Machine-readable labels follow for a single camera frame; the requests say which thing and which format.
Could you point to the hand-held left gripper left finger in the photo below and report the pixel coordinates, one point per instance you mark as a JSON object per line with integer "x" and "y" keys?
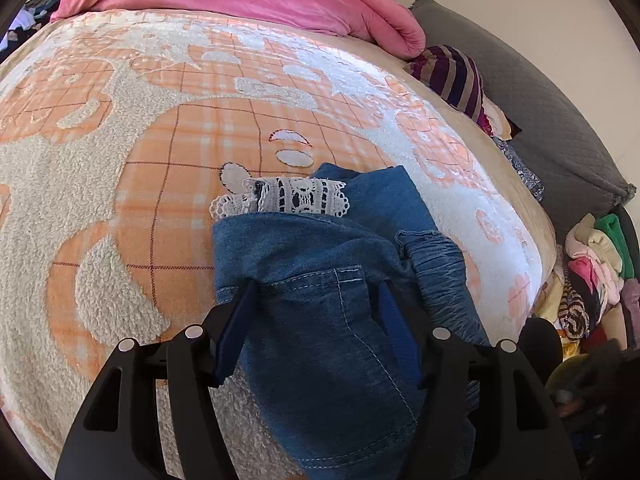
{"x": 235, "y": 332}

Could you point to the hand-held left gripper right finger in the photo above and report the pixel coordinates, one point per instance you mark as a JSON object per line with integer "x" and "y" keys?
{"x": 397, "y": 332}

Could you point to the blue denim pants lace hem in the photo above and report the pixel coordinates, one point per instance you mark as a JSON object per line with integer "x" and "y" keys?
{"x": 320, "y": 340}

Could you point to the orange plaid fleece blanket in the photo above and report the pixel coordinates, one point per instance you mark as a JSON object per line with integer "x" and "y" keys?
{"x": 150, "y": 160}

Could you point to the pile of folded clothes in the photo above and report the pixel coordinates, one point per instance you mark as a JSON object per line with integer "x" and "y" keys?
{"x": 595, "y": 280}

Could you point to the grey floral cloth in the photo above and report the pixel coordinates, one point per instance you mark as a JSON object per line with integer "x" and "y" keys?
{"x": 522, "y": 170}

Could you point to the cream yellow cloth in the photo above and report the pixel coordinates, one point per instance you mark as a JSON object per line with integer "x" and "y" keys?
{"x": 500, "y": 120}

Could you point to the grey quilted headboard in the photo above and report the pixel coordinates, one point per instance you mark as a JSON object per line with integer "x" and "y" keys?
{"x": 550, "y": 125}

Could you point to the purple striped cloth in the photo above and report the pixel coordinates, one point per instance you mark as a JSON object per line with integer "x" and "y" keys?
{"x": 452, "y": 77}

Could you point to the heap of dark clothes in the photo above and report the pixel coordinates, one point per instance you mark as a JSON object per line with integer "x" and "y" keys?
{"x": 35, "y": 10}

